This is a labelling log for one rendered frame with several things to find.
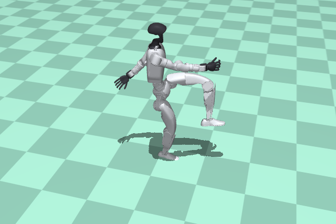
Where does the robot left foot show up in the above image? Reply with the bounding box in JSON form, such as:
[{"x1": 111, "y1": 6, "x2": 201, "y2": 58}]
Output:
[{"x1": 201, "y1": 118, "x2": 225, "y2": 126}]

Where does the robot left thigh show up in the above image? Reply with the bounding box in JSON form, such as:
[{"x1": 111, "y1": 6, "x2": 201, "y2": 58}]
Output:
[{"x1": 165, "y1": 72, "x2": 214, "y2": 92}]

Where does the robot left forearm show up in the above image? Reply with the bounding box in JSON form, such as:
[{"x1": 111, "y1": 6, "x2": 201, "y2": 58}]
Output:
[{"x1": 128, "y1": 59, "x2": 145, "y2": 77}]

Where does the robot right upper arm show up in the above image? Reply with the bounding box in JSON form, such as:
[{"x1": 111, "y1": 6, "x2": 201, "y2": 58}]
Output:
[{"x1": 149, "y1": 54, "x2": 183, "y2": 71}]

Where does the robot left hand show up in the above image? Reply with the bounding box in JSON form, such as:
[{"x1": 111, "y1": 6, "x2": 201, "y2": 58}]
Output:
[{"x1": 114, "y1": 70, "x2": 133, "y2": 90}]

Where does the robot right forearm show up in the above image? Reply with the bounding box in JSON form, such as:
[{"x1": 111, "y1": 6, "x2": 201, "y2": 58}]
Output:
[{"x1": 176, "y1": 63, "x2": 206, "y2": 72}]

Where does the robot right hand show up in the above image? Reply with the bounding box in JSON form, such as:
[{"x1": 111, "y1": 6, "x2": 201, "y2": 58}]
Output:
[{"x1": 200, "y1": 57, "x2": 221, "y2": 71}]

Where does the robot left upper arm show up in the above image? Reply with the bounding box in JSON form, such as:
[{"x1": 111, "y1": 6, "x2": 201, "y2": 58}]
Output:
[{"x1": 141, "y1": 51, "x2": 147, "y2": 66}]

